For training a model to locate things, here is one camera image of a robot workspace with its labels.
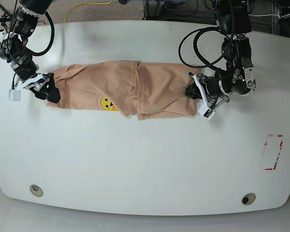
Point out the red tape rectangle marking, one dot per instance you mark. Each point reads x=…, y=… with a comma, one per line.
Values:
x=271, y=151

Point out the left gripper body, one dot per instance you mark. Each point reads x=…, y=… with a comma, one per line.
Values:
x=214, y=88

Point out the black tripod legs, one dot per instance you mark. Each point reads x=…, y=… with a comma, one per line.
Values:
x=6, y=14

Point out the peach T-shirt with emoji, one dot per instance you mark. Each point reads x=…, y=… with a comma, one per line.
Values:
x=148, y=90

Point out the left table grommet hole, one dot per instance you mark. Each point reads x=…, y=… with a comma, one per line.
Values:
x=36, y=190

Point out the table grommet hole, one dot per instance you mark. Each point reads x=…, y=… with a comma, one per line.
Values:
x=36, y=190
x=248, y=199

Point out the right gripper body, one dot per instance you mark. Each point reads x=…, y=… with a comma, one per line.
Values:
x=29, y=71

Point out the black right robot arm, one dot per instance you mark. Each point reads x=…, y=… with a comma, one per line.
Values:
x=13, y=48

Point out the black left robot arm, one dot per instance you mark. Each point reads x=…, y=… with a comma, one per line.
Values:
x=233, y=22

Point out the white power strip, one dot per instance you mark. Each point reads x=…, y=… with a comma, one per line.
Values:
x=284, y=13

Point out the right table grommet hole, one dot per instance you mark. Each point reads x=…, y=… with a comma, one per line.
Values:
x=248, y=199

